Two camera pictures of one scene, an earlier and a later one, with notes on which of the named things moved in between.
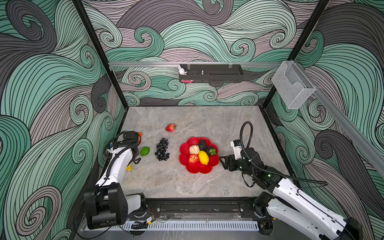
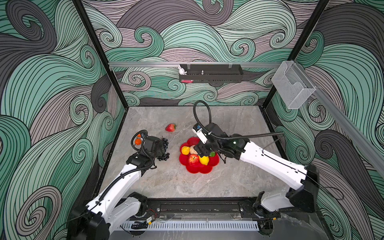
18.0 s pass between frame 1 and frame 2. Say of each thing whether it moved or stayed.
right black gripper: moved
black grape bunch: stayed
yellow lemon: stayed
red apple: stayed
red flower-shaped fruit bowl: stayed
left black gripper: moved
